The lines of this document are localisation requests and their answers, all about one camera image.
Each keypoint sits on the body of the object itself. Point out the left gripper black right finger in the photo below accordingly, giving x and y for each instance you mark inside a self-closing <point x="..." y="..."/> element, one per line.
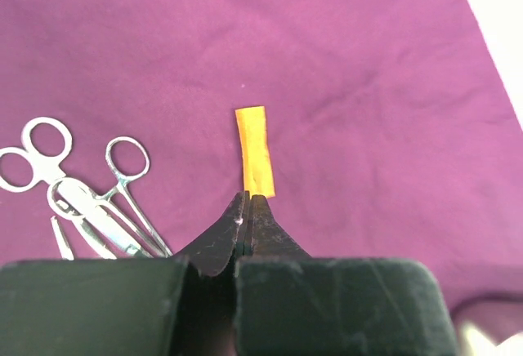
<point x="289" y="303"/>

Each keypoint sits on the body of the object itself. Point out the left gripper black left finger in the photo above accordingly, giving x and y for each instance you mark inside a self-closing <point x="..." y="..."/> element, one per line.
<point x="182" y="305"/>

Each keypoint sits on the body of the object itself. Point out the scalpel with orange cover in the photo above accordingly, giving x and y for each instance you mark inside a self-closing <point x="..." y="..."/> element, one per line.
<point x="256" y="164"/>

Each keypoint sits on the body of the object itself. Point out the surgical scissors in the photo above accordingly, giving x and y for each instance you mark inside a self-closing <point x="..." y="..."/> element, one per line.
<point x="44" y="168"/>

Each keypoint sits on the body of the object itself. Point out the hemostat forceps upper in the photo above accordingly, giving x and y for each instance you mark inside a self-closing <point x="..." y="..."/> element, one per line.
<point x="113" y="220"/>

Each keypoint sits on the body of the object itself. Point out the hemostat forceps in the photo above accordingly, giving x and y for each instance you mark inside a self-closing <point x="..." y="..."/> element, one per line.
<point x="113" y="220"/>
<point x="65" y="249"/>

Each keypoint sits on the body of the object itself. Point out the hemostat forceps lower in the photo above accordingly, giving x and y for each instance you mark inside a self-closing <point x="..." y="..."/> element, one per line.
<point x="65" y="249"/>

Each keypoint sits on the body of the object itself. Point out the gauze pad top right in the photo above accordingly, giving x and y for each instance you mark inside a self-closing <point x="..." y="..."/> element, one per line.
<point x="476" y="340"/>

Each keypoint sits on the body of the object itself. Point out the purple cloth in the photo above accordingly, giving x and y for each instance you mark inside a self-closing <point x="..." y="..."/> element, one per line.
<point x="389" y="130"/>

